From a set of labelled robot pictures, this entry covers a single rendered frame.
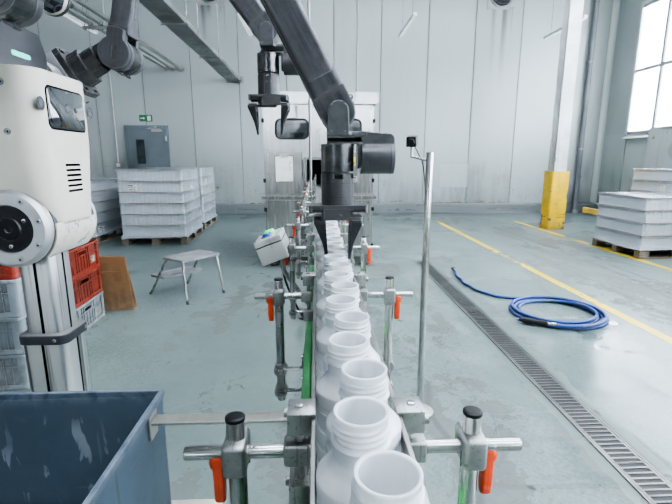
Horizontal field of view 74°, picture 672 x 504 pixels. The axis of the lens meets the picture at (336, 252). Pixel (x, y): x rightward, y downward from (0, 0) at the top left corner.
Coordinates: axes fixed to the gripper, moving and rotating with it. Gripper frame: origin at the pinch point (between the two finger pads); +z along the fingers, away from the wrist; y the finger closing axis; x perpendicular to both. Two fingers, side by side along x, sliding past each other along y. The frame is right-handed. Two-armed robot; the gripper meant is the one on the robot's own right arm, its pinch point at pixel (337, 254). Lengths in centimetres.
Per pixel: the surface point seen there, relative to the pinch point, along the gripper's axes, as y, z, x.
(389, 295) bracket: 9.4, 7.7, -1.0
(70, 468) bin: -46, 34, -10
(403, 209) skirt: 212, 96, 1019
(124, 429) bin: -36.4, 27.4, -10.4
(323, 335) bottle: -3.1, 3.2, -30.8
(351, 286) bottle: 0.7, -0.2, -22.5
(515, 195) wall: 495, 64, 1022
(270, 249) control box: -16.6, 6.9, 41.9
